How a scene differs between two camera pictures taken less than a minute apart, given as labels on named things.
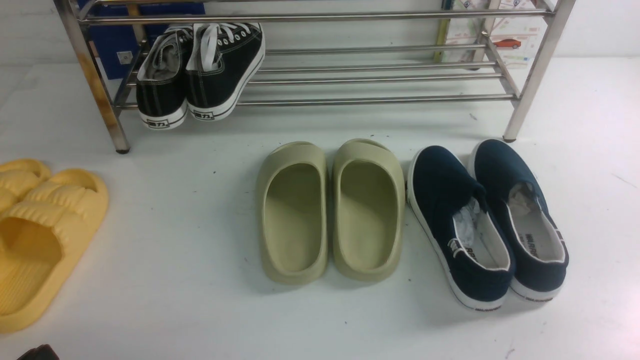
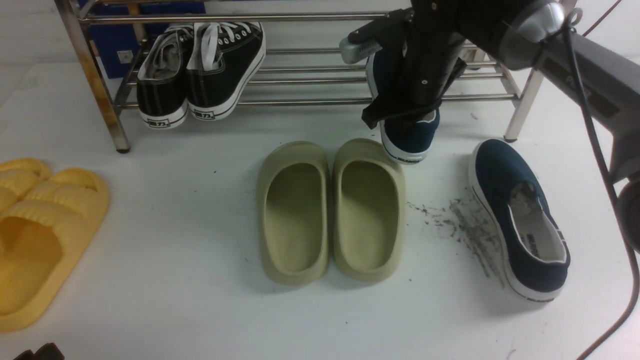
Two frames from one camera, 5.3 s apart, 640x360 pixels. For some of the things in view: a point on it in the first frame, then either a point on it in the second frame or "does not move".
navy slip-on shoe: [462, 227] to [408, 140]
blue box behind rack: [117, 45] does not move
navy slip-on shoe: [541, 254] does not move
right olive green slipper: [368, 209] does not move
